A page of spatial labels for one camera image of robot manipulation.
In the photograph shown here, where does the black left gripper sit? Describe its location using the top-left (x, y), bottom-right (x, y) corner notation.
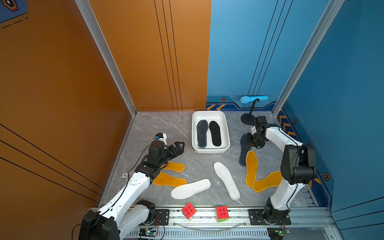
top-left (157, 141), bottom-right (185, 169)

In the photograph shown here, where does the dark grey insole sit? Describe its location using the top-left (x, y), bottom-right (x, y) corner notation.
top-left (239, 134), bottom-right (252, 166)
top-left (197, 120), bottom-right (209, 148)

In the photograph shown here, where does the black insole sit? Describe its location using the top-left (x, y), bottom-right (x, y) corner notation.
top-left (209, 121), bottom-right (222, 147)

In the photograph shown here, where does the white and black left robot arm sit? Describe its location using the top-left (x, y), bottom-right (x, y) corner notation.
top-left (78, 139), bottom-right (185, 240)

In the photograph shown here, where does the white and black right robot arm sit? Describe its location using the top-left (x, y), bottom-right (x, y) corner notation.
top-left (247, 116), bottom-right (317, 225)

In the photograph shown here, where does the white rectangular storage box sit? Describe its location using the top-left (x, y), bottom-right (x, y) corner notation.
top-left (192, 111), bottom-right (231, 154)

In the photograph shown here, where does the yellow insole upper left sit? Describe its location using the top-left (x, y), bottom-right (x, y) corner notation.
top-left (162, 162), bottom-right (185, 173)

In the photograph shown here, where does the yellow insole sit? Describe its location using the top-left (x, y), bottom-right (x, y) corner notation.
top-left (162, 162), bottom-right (185, 173)
top-left (245, 151), bottom-right (259, 188)
top-left (252, 171), bottom-right (283, 193)
top-left (153, 173), bottom-right (187, 188)

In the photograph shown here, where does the black microphone stand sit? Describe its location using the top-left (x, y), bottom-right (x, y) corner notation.
top-left (241, 99), bottom-right (260, 125)

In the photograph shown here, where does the yellow insole right inner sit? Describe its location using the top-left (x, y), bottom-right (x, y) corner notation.
top-left (245, 151), bottom-right (259, 188)

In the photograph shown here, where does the yellow insole lower left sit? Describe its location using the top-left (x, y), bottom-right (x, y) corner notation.
top-left (153, 173), bottom-right (187, 188)

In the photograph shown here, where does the blue microphone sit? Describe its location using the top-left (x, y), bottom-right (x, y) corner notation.
top-left (240, 96), bottom-right (269, 104)

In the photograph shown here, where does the white insole right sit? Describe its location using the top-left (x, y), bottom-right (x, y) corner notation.
top-left (214, 162), bottom-right (240, 201)

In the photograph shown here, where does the white insole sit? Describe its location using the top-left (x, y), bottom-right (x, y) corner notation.
top-left (214, 162), bottom-right (240, 201)
top-left (171, 179), bottom-right (211, 200)

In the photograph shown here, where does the white insole left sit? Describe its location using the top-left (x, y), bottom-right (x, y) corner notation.
top-left (171, 179), bottom-right (211, 200)

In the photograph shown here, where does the yellow insole right outer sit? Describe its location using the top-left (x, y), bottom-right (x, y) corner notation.
top-left (252, 171), bottom-right (283, 193)

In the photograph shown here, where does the left rubik's cube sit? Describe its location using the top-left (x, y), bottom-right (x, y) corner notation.
top-left (182, 203), bottom-right (197, 221)

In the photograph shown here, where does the rubik's cube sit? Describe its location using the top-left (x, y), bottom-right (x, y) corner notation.
top-left (182, 203), bottom-right (197, 221)
top-left (216, 206), bottom-right (230, 223)

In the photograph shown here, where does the right rubik's cube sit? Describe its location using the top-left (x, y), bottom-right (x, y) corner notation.
top-left (216, 206), bottom-right (230, 223)

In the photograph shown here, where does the clear curved strip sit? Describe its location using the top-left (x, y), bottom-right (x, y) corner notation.
top-left (173, 222), bottom-right (247, 233)

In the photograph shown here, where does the left green circuit board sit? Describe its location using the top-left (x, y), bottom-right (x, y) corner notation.
top-left (139, 228), bottom-right (158, 239)

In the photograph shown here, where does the right circuit board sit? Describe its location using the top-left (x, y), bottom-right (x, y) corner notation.
top-left (267, 229), bottom-right (291, 240)

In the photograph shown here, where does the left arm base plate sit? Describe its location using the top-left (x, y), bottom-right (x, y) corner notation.
top-left (142, 209), bottom-right (170, 226)

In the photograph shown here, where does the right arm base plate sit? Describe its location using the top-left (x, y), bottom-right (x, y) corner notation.
top-left (248, 209), bottom-right (292, 226)

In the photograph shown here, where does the aluminium front rail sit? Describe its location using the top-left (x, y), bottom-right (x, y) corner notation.
top-left (89, 206), bottom-right (343, 240)

